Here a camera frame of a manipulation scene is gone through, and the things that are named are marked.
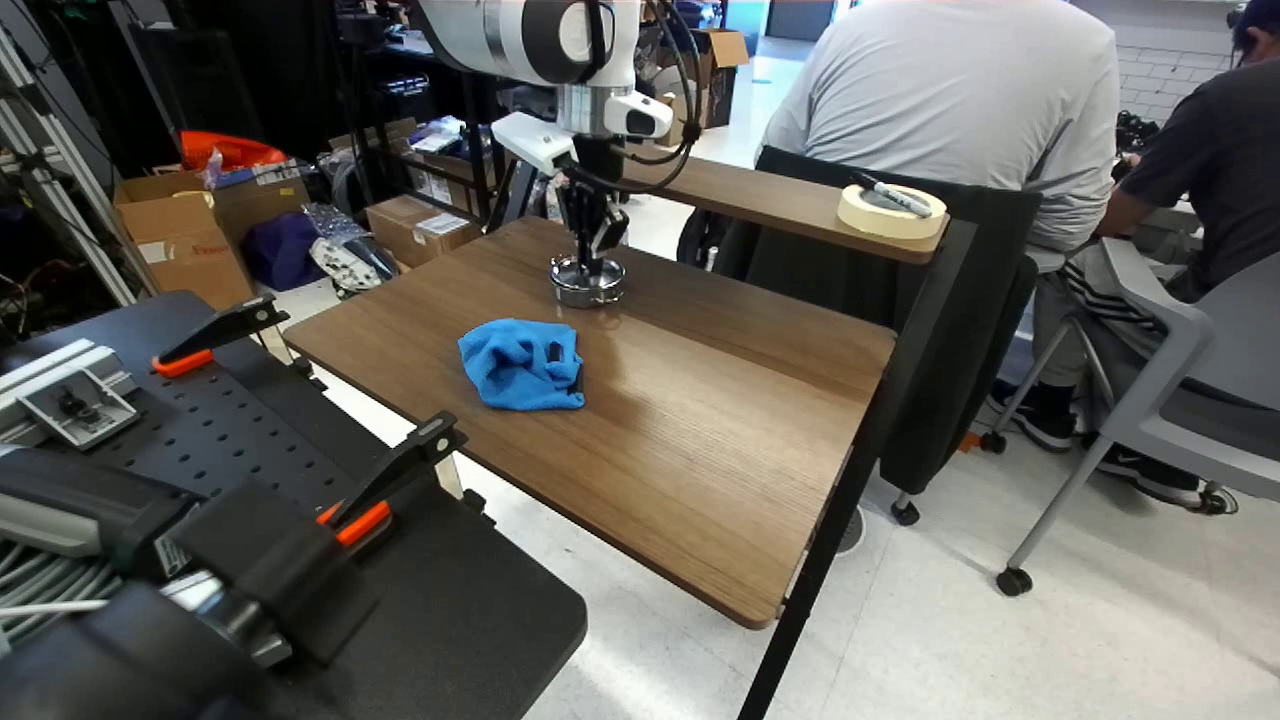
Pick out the person in grey shirt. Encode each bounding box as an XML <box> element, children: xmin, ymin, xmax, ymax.
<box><xmin>756</xmin><ymin>0</ymin><xmax>1124</xmax><ymax>454</ymax></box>

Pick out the wooden side table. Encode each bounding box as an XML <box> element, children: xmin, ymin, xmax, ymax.
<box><xmin>289</xmin><ymin>221</ymin><xmax>895</xmax><ymax>628</ymax></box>

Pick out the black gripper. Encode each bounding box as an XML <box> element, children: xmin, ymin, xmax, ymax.
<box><xmin>553</xmin><ymin>136</ymin><xmax>633</xmax><ymax>264</ymax></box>

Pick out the orange black clamp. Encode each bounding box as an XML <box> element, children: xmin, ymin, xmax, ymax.
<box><xmin>150</xmin><ymin>295</ymin><xmax>283</xmax><ymax>379</ymax></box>
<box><xmin>194</xmin><ymin>410</ymin><xmax>473</xmax><ymax>632</ymax></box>

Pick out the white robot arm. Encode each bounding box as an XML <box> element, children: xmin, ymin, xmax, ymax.
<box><xmin>416</xmin><ymin>0</ymin><xmax>674</xmax><ymax>261</ymax></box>

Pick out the silver pot lid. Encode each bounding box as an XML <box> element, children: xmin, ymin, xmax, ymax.
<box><xmin>553</xmin><ymin>255</ymin><xmax>624</xmax><ymax>288</ymax></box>

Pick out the black office chair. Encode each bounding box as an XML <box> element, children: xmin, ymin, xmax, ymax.
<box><xmin>679</xmin><ymin>146</ymin><xmax>1034</xmax><ymax>515</ymax></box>

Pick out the black perforated board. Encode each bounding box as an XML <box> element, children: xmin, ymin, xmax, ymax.
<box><xmin>0</xmin><ymin>290</ymin><xmax>586</xmax><ymax>720</ymax></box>

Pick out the person in dark shirt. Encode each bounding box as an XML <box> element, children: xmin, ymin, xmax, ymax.
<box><xmin>1043</xmin><ymin>0</ymin><xmax>1280</xmax><ymax>515</ymax></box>

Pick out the aluminium bracket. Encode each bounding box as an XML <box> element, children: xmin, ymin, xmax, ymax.
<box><xmin>0</xmin><ymin>341</ymin><xmax>141</xmax><ymax>451</ymax></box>

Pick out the orange black clamp far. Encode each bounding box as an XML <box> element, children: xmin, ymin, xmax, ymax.
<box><xmin>150</xmin><ymin>295</ymin><xmax>283</xmax><ymax>379</ymax></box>

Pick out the grey office chair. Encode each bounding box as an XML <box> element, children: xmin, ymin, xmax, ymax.
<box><xmin>995</xmin><ymin>239</ymin><xmax>1280</xmax><ymax>596</ymax></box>

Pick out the blue cloth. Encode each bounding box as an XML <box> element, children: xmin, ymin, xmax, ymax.
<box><xmin>455</xmin><ymin>319</ymin><xmax>585</xmax><ymax>410</ymax></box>

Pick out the cardboard box left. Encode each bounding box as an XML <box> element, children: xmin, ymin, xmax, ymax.
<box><xmin>110</xmin><ymin>171</ymin><xmax>306</xmax><ymax>309</ymax></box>

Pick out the roll of masking tape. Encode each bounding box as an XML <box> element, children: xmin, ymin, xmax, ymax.
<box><xmin>834</xmin><ymin>178</ymin><xmax>948</xmax><ymax>244</ymax></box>

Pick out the orange black clamp near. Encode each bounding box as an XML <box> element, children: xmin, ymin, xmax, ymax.
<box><xmin>194</xmin><ymin>410</ymin><xmax>473</xmax><ymax>632</ymax></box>

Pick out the small silver pot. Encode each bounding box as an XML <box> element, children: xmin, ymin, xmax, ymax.
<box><xmin>553</xmin><ymin>278</ymin><xmax>624</xmax><ymax>309</ymax></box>

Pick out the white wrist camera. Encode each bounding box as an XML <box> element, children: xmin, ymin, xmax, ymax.
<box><xmin>491</xmin><ymin>113</ymin><xmax>576</xmax><ymax>175</ymax></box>

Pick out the wooden shelf board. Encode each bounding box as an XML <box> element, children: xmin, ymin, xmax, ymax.
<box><xmin>624</xmin><ymin>158</ymin><xmax>948</xmax><ymax>264</ymax></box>

